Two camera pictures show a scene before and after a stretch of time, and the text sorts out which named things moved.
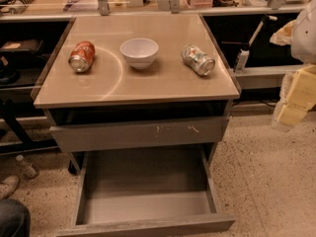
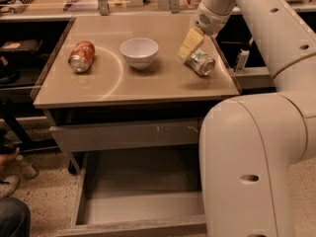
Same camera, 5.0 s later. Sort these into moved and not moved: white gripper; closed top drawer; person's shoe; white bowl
Moved: white gripper
Not moved: person's shoe; closed top drawer; white bowl
